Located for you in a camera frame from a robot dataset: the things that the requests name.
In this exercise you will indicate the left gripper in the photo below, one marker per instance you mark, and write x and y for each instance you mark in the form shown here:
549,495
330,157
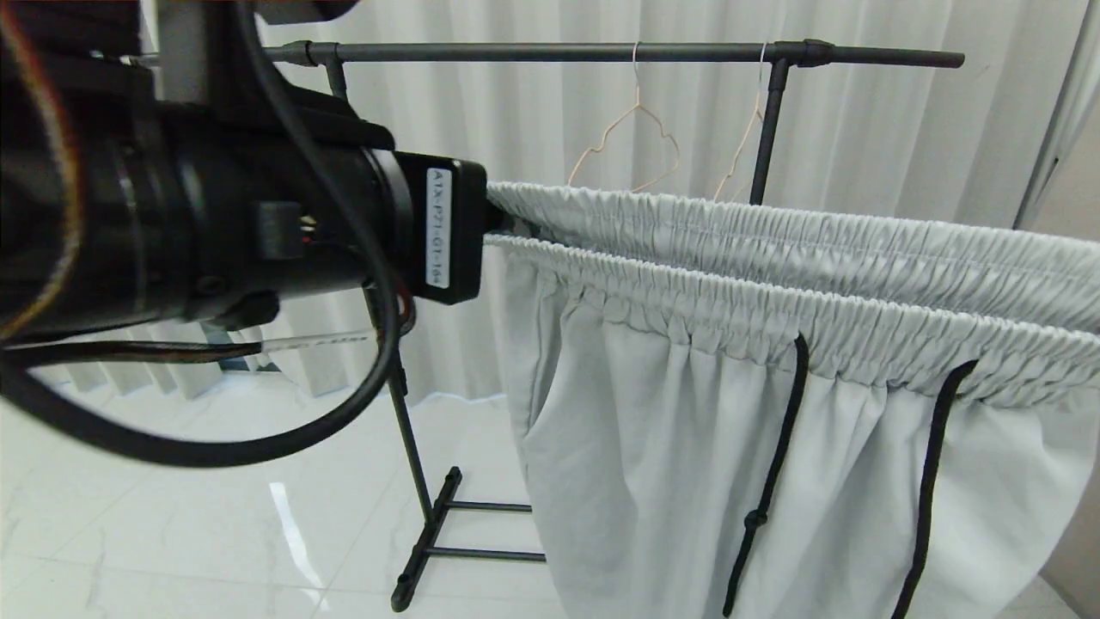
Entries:
215,223

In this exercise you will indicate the pale grey shorts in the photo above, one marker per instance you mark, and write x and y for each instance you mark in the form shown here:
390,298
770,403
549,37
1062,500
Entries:
653,413

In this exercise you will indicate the pink clothes hanger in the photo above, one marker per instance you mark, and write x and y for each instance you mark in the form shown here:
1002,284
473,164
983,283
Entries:
637,86
760,103

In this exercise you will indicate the black clothes rack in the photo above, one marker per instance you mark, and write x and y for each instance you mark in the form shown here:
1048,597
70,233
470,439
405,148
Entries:
559,53

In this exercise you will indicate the window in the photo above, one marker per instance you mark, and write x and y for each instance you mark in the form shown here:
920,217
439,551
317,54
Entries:
245,361

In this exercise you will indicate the white curtain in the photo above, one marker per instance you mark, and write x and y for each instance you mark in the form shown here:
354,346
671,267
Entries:
516,112
129,365

